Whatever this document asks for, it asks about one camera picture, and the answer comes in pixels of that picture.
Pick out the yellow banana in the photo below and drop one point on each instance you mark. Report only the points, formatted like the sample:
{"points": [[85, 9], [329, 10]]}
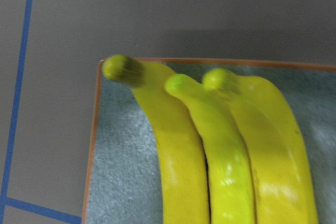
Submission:
{"points": [[179, 146], [279, 161], [230, 181]]}

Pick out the grey square plate orange rim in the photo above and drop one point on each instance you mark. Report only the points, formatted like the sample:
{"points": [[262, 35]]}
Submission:
{"points": [[123, 179]]}

